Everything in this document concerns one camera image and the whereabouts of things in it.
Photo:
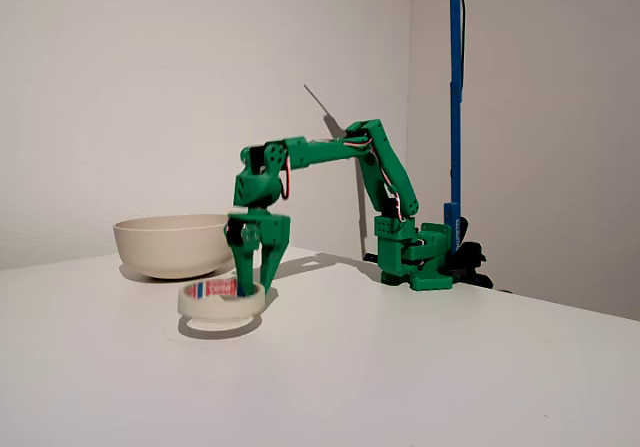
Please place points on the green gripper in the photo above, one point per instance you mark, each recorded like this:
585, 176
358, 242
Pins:
266, 228

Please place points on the white masking tape roll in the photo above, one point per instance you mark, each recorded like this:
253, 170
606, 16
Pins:
215, 304

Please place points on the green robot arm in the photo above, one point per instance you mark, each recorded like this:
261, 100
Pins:
325, 152

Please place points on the beige bowl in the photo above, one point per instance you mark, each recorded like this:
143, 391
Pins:
170, 247

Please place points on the large black table clamp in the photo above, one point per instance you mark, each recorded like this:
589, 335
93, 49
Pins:
472, 257

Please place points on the blue vertical pole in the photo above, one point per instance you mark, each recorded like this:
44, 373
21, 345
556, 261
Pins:
455, 67

